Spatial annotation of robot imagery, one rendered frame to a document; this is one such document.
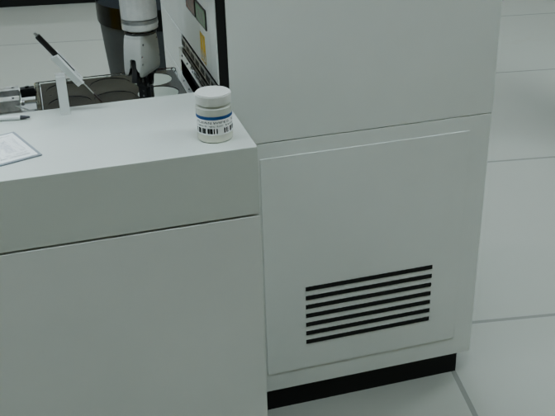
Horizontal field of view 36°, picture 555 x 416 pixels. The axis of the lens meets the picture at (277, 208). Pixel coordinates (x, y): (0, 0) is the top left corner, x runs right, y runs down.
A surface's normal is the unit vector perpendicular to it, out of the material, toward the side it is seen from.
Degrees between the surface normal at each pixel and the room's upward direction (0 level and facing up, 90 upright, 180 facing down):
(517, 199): 0
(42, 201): 90
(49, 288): 90
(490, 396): 0
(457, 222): 90
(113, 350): 90
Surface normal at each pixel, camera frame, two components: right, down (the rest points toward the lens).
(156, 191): 0.28, 0.43
